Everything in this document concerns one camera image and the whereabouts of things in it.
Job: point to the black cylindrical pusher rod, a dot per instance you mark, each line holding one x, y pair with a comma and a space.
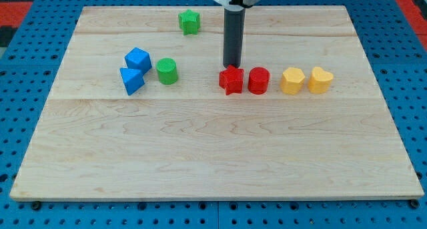
233, 37

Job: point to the green star block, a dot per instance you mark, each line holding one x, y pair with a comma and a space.
189, 22

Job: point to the red star block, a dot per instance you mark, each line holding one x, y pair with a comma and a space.
232, 79

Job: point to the red cylinder block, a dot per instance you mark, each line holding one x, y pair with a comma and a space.
259, 78

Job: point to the green cylinder block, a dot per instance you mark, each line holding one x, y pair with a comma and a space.
167, 71

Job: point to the yellow hexagon block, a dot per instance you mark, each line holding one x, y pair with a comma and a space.
292, 80

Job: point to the blue cube block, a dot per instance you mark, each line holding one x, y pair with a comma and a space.
138, 59

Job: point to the yellow heart block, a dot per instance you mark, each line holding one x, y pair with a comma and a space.
320, 80

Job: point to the blue triangle block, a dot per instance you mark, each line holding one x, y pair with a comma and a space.
132, 79

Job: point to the light wooden board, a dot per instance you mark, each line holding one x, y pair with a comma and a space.
189, 141

